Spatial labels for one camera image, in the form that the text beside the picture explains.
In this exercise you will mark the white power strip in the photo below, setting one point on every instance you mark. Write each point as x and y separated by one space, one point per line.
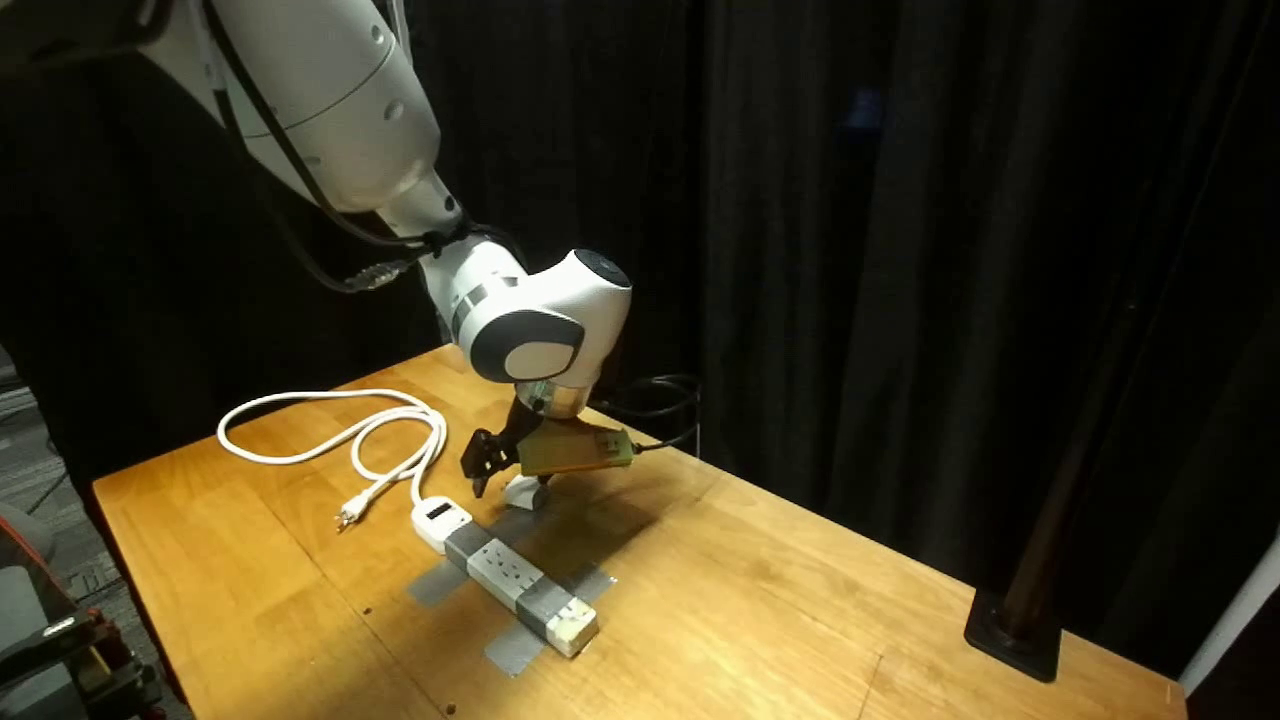
503 566

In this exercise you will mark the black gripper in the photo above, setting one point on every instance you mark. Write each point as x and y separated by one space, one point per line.
522 430

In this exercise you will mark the white vertical pole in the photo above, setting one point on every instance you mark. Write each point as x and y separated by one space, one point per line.
1234 613

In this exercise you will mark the black post with base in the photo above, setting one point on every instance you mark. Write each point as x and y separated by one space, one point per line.
1020 613

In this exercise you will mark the grey tape strip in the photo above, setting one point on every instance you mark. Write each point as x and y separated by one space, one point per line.
434 587
532 624

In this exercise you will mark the white charging adapter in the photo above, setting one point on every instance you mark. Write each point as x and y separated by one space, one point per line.
526 492

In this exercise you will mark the black curtain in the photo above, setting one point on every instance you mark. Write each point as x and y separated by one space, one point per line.
864 201

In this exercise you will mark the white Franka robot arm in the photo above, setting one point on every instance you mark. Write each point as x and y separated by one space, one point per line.
346 94

